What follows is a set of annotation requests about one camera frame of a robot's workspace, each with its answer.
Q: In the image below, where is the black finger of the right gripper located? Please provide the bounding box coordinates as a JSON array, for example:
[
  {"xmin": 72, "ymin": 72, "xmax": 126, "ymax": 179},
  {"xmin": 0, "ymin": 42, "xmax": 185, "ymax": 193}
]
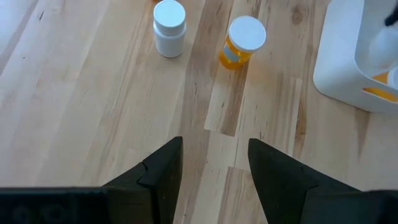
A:
[{"xmin": 384, "ymin": 3, "xmax": 398, "ymax": 27}]

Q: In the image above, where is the white plastic basket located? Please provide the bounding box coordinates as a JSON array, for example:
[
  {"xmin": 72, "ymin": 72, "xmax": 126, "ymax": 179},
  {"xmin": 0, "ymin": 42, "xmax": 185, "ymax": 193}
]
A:
[{"xmin": 313, "ymin": 0, "xmax": 398, "ymax": 114}]

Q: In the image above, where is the small orange pill bottle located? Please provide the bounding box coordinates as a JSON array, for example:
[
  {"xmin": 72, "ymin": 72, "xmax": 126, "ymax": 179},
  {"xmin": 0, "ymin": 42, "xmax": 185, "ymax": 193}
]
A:
[{"xmin": 219, "ymin": 15, "xmax": 267, "ymax": 70}]

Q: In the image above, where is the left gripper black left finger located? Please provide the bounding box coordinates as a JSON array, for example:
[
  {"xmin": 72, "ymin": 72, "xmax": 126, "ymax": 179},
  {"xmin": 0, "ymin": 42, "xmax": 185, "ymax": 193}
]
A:
[{"xmin": 102, "ymin": 136, "xmax": 184, "ymax": 224}]

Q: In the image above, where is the white pill bottle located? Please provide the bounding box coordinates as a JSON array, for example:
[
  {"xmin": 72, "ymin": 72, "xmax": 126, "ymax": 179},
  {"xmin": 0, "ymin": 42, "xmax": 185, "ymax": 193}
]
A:
[{"xmin": 152, "ymin": 0, "xmax": 187, "ymax": 58}]

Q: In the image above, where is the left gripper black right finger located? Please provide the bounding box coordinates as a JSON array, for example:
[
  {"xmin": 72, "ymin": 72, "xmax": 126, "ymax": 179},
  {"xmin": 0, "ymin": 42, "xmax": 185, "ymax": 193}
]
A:
[{"xmin": 248, "ymin": 138, "xmax": 361, "ymax": 224}]

